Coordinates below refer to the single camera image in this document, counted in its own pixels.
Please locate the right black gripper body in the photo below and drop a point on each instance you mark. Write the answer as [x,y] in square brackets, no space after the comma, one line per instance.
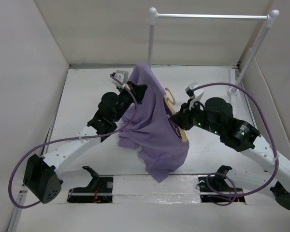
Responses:
[197,117]

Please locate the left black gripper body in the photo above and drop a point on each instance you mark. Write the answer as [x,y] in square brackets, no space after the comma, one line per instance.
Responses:
[124,99]

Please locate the wooden clothes hanger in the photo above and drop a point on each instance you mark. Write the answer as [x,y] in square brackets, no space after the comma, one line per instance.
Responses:
[170,101]

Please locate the purple t shirt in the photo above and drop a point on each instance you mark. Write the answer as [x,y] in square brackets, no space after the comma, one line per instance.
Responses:
[148,126]

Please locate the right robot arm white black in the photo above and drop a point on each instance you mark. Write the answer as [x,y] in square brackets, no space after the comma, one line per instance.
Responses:
[247,140]

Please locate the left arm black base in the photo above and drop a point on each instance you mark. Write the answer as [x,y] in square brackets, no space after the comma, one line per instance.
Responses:
[99,189]

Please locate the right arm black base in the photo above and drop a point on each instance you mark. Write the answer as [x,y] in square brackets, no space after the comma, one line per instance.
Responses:
[220,184]

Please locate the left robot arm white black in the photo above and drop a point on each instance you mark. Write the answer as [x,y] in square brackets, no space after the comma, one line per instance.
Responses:
[46,176]

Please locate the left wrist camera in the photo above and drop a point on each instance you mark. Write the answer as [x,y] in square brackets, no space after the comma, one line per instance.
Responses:
[119,78]

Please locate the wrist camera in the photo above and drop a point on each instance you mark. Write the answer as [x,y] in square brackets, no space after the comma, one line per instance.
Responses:
[119,78]
[195,95]

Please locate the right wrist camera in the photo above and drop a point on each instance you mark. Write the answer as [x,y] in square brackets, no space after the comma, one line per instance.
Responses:
[195,95]

